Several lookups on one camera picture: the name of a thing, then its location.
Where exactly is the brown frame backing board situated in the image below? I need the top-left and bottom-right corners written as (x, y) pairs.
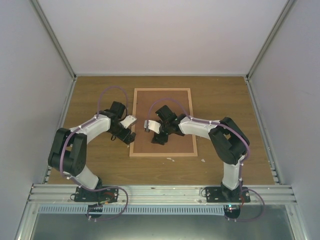
top-left (129, 88), bottom-right (198, 157)

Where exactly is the light wooden picture frame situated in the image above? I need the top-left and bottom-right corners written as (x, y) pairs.
top-left (129, 87), bottom-right (198, 158)

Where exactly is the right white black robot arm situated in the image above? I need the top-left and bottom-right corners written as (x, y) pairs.
top-left (144, 105), bottom-right (250, 203)

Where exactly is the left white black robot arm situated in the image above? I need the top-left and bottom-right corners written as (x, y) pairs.
top-left (48, 101), bottom-right (137, 202)

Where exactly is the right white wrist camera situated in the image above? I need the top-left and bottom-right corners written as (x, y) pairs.
top-left (143, 120), bottom-right (161, 134)

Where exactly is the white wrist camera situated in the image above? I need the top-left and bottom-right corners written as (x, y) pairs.
top-left (120, 115), bottom-right (137, 129)
top-left (143, 120), bottom-right (161, 134)

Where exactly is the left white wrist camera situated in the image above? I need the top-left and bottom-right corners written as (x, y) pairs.
top-left (120, 115), bottom-right (137, 129)

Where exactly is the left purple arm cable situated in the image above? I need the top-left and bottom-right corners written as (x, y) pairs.
top-left (59, 85), bottom-right (130, 191)

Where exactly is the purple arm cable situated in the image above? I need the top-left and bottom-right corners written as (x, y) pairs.
top-left (147, 98), bottom-right (251, 198)
top-left (59, 85), bottom-right (130, 191)

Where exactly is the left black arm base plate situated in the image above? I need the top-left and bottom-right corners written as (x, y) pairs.
top-left (70, 187), bottom-right (119, 204)

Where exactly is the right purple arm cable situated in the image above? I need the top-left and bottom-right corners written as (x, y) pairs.
top-left (147, 98), bottom-right (251, 198)

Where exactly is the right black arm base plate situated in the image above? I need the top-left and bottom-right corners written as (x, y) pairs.
top-left (204, 185), bottom-right (251, 203)

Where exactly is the slotted grey cable duct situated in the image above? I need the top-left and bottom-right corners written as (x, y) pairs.
top-left (38, 204), bottom-right (225, 216)

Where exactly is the aluminium front mounting rail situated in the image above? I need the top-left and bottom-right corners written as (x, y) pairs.
top-left (27, 184), bottom-right (297, 205)

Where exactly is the left aluminium corner post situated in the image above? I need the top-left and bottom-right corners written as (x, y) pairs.
top-left (29, 0), bottom-right (77, 82)

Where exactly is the aluminium corner post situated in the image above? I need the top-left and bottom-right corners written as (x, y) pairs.
top-left (29, 0), bottom-right (77, 82)
top-left (245, 0), bottom-right (297, 81)

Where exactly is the right aluminium corner post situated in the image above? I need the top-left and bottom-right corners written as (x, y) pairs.
top-left (245, 0), bottom-right (297, 81)

